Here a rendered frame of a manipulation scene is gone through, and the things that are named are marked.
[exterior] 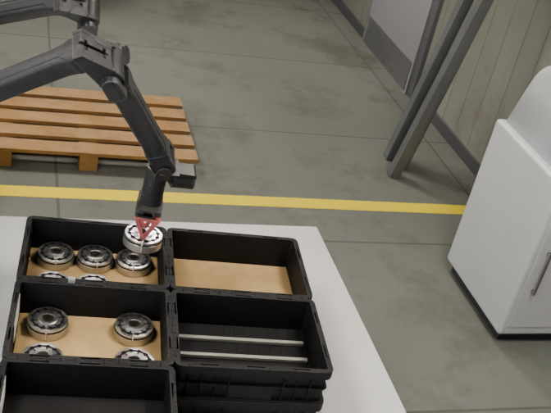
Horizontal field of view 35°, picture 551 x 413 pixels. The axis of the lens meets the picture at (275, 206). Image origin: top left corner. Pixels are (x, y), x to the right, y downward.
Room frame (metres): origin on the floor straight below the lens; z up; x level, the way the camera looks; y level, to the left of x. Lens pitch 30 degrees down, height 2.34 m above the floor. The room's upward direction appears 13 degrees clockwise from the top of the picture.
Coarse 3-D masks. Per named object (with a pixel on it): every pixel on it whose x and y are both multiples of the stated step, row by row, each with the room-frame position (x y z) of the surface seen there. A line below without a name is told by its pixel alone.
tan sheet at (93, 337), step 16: (80, 320) 1.78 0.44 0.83; (96, 320) 1.79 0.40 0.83; (112, 320) 1.80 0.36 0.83; (16, 336) 1.66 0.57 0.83; (64, 336) 1.70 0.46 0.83; (80, 336) 1.72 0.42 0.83; (96, 336) 1.73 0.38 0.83; (112, 336) 1.74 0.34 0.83; (160, 336) 1.79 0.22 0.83; (16, 352) 1.60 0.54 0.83; (64, 352) 1.64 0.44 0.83; (80, 352) 1.66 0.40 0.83; (96, 352) 1.67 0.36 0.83; (112, 352) 1.68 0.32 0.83; (160, 352) 1.72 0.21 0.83
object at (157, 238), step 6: (126, 228) 1.93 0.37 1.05; (132, 228) 1.94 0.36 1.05; (156, 228) 1.97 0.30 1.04; (126, 234) 1.90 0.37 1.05; (132, 234) 1.90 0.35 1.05; (156, 234) 1.93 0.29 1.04; (132, 240) 1.88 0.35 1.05; (138, 240) 1.89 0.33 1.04; (144, 240) 1.89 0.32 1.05; (150, 240) 1.90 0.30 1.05; (156, 240) 1.91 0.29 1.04
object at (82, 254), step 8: (80, 248) 2.05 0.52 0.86; (88, 248) 2.06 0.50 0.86; (96, 248) 2.07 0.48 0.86; (104, 248) 2.08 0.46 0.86; (80, 256) 2.01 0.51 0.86; (104, 256) 2.03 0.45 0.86; (112, 256) 2.04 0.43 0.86; (88, 264) 1.99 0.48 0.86; (96, 264) 1.99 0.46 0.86; (104, 264) 2.00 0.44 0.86
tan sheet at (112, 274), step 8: (32, 248) 2.04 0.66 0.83; (32, 256) 2.00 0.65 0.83; (152, 256) 2.13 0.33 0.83; (32, 264) 1.97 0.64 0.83; (112, 264) 2.05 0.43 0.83; (152, 264) 2.10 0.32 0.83; (32, 272) 1.93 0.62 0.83; (40, 272) 1.94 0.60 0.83; (64, 272) 1.96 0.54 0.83; (72, 272) 1.97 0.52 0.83; (80, 272) 1.98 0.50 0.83; (112, 272) 2.01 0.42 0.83; (152, 272) 2.06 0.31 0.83; (112, 280) 1.98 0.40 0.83; (120, 280) 1.98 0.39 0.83; (128, 280) 1.99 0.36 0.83; (136, 280) 2.00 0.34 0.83; (144, 280) 2.01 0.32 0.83; (152, 280) 2.02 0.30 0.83
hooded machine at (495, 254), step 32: (544, 96) 3.58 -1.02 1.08; (512, 128) 3.71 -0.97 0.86; (544, 128) 3.50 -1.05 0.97; (512, 160) 3.57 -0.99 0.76; (544, 160) 3.43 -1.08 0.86; (480, 192) 3.71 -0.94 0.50; (512, 192) 3.49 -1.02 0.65; (544, 192) 3.30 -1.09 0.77; (480, 224) 3.62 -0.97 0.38; (512, 224) 3.41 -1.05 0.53; (544, 224) 3.24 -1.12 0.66; (448, 256) 3.78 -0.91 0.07; (480, 256) 3.54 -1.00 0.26; (512, 256) 3.33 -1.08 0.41; (544, 256) 3.25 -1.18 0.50; (480, 288) 3.45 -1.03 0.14; (512, 288) 3.25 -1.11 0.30; (544, 288) 3.27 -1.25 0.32; (512, 320) 3.24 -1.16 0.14; (544, 320) 3.30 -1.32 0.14
